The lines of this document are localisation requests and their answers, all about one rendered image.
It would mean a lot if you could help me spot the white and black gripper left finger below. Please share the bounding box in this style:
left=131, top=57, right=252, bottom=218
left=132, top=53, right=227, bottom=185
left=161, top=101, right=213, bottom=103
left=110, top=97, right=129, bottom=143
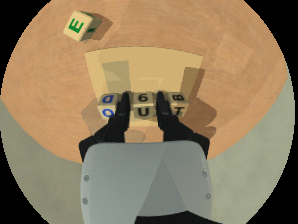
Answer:
left=79, top=92, right=131, bottom=162

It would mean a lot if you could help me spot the beige block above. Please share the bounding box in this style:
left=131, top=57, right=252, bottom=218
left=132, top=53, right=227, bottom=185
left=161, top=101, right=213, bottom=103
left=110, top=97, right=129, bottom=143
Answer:
left=132, top=92, right=154, bottom=118
left=97, top=93, right=120, bottom=119
left=166, top=92, right=189, bottom=117
left=63, top=10, right=102, bottom=42

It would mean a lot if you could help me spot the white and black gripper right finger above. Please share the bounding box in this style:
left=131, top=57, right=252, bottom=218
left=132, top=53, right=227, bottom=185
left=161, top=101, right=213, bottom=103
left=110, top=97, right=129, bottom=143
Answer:
left=156, top=91, right=210, bottom=159

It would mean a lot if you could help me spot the tan flat mat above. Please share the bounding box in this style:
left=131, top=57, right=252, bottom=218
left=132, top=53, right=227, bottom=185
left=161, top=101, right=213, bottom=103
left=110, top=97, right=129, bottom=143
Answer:
left=85, top=46, right=203, bottom=126

